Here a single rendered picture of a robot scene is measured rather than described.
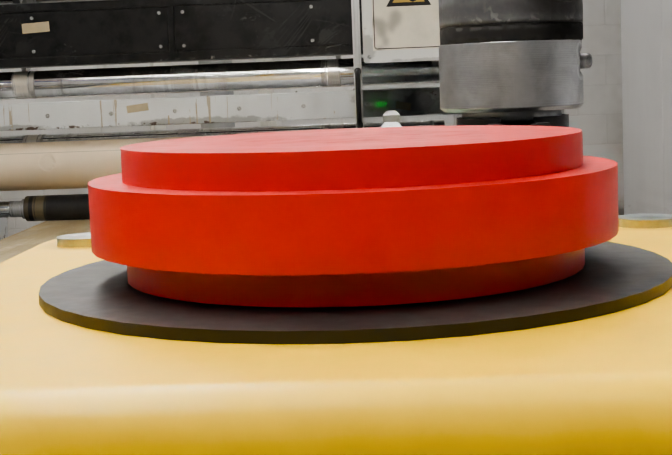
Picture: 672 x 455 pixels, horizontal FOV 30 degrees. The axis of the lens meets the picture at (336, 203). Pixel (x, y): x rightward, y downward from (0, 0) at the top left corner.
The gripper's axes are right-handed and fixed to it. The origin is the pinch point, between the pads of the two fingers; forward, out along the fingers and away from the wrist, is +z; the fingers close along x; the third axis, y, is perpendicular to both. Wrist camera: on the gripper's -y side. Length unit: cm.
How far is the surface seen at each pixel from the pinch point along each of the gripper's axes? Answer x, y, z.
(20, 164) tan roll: -103, -232, -4
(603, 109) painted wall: 151, -884, 8
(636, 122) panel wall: 169, -850, 17
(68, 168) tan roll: -91, -232, -3
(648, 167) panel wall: 172, -823, 48
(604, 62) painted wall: 152, -884, -28
